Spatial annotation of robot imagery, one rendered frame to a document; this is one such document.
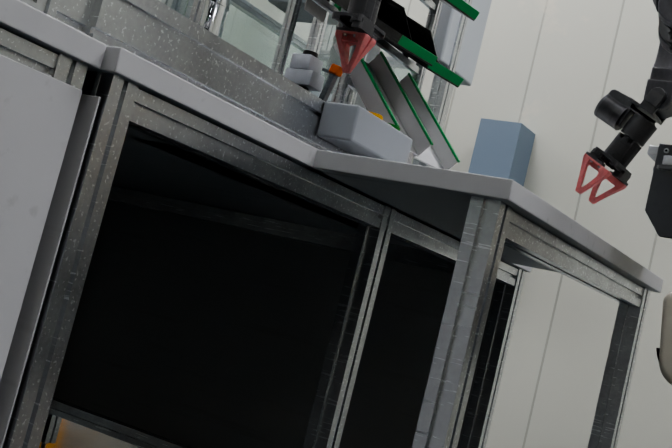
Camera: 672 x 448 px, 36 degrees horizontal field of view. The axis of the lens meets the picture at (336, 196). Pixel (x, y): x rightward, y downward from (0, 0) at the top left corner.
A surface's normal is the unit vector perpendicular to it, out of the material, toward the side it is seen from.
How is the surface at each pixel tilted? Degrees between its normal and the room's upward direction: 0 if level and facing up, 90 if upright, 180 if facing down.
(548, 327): 90
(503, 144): 90
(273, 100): 90
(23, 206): 90
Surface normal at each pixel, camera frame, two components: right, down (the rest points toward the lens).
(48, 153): 0.84, 0.15
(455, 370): -0.49, -0.22
